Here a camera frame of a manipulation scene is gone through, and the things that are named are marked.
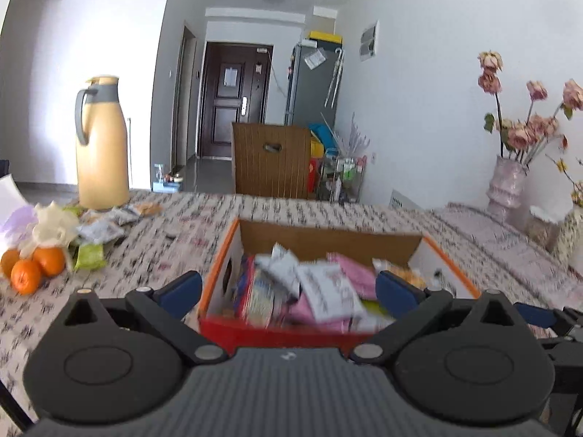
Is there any red cardboard snack box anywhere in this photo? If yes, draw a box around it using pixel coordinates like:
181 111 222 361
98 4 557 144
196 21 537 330
197 219 479 352

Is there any grey white snack pack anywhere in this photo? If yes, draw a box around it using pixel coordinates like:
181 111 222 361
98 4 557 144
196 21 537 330
296 263 365 323

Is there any front orange mandarin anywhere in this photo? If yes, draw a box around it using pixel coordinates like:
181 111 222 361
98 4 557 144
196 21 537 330
11 259 43 295

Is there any orange mandarin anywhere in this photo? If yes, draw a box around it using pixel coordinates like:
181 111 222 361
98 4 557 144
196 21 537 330
1 249 21 279
32 248 66 278
11 259 43 295

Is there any dried pink rose bouquet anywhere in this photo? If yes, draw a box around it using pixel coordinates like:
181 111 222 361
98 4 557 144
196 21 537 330
477 50 582 170

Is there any calligraphy print tablecloth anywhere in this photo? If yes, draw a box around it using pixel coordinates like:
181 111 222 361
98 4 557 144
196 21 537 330
1 192 563 436

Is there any grey refrigerator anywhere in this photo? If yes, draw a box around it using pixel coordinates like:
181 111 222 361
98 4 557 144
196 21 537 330
285 40 344 127

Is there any pink folded table runner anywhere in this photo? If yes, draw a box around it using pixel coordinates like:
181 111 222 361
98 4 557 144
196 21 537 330
432 203 582 310

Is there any pink snack pack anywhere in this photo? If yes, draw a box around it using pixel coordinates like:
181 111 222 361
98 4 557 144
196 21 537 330
327 253 376 301
283 294 352 334

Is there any metal wire storage rack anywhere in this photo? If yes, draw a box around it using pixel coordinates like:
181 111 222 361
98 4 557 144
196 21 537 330
316 156 368 205

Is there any rear orange mandarin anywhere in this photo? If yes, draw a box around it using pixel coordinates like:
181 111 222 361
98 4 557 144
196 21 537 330
32 248 66 278

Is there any floral patterned small vase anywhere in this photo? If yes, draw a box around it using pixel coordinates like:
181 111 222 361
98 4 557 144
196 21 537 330
551 204 582 267

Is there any wooden chair back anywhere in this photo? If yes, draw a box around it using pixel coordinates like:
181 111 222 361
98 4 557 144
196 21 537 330
231 123 310 199

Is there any green snack pack on left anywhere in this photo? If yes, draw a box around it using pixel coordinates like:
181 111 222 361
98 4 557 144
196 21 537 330
74 244 107 270

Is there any red silver snack bag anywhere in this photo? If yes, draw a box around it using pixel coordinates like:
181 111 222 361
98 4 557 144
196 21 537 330
233 256 286 328

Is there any pink textured flower vase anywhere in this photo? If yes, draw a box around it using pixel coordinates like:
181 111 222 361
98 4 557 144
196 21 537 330
486 156 528 222

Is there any dark brown entrance door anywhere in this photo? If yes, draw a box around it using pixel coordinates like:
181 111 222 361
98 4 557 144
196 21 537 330
197 43 273 159

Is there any yellow thermos jug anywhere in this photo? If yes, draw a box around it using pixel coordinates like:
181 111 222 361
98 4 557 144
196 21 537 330
75 76 129 210

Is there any white printed snack pack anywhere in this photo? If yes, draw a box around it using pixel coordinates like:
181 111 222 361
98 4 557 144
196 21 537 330
254 244 300 299

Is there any left orange mandarin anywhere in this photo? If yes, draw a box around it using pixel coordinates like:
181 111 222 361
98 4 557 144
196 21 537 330
1 249 21 279

